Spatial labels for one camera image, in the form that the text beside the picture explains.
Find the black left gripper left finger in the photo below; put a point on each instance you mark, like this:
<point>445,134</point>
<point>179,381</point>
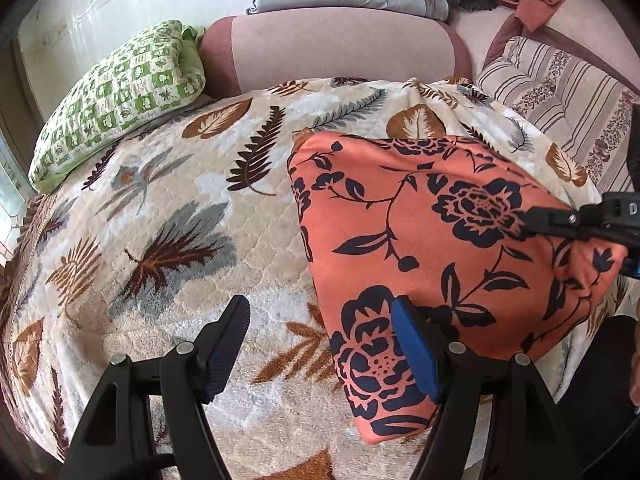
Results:
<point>147,416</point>

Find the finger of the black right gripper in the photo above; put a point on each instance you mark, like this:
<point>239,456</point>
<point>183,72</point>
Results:
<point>578,224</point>

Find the orange floral garment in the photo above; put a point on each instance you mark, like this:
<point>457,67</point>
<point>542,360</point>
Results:
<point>440,223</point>

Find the person's right hand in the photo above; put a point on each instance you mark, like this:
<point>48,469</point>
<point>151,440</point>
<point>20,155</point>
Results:
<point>634,386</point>

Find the striped floral pillow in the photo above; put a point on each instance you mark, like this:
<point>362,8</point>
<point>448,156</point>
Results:
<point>586,112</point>

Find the pink bolster at right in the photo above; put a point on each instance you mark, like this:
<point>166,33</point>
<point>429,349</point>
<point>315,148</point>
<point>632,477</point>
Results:
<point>582,24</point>

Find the green checkered pillow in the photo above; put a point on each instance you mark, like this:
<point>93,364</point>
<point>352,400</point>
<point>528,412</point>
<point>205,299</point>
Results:
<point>154,73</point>

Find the pink bolster cushion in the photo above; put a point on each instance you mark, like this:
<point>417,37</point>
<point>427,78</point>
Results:
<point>254,52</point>

